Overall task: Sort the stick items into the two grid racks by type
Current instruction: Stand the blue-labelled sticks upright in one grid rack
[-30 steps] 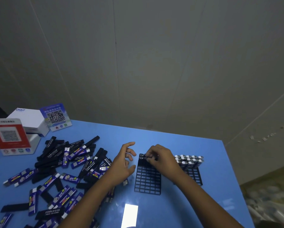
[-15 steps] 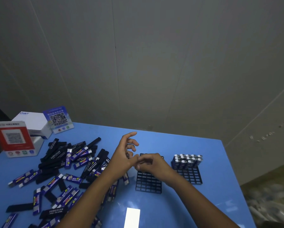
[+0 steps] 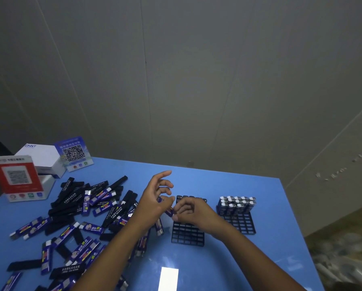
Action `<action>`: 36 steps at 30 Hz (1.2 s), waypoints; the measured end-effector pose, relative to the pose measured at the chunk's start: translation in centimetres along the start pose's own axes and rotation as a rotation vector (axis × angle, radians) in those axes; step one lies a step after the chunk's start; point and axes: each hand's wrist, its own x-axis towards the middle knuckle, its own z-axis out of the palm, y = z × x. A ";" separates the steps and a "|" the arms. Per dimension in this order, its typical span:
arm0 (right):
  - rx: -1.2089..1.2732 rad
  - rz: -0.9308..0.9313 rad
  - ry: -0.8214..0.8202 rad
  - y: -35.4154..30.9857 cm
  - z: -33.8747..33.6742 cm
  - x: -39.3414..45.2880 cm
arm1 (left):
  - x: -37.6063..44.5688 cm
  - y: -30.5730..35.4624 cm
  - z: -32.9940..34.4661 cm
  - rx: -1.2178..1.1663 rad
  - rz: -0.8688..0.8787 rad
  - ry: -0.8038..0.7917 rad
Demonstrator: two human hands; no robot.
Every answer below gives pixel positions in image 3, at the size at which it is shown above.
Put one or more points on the crumpled clear plastic bags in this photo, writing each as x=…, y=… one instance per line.
x=341, y=263

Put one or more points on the pile of mixed lighters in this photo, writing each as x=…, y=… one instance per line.
x=78, y=203

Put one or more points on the blue code sign stand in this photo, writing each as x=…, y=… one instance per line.
x=73, y=153

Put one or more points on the black grid tray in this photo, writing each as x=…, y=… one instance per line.
x=187, y=236
x=241, y=224

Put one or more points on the person's right hand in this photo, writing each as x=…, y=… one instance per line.
x=199, y=215

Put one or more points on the white cardboard box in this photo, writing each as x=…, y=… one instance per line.
x=41, y=154

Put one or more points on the person's left hand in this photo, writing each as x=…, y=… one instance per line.
x=150, y=209

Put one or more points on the person's right forearm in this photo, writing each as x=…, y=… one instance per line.
x=259, y=263

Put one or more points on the row of black lighters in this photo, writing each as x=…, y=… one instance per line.
x=193, y=198

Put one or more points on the blue silver-capped lighter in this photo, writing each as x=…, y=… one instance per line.
x=169, y=212

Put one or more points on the red code sign stand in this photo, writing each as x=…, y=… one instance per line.
x=17, y=175

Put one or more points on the row of blue lighters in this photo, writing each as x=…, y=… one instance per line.
x=237, y=204

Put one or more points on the person's left forearm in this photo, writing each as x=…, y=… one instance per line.
x=108, y=263

